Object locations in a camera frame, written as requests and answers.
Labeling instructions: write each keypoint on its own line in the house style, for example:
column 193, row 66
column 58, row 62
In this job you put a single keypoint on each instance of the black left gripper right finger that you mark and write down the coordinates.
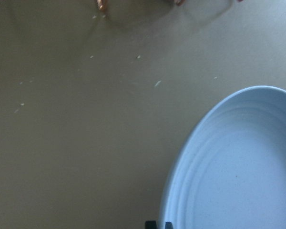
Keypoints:
column 168, row 225

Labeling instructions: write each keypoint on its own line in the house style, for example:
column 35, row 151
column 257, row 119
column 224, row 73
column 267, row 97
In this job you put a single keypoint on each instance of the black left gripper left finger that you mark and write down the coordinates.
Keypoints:
column 150, row 224

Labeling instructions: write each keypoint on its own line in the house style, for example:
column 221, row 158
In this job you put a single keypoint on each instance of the blue round plate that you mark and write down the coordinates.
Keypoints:
column 231, row 172

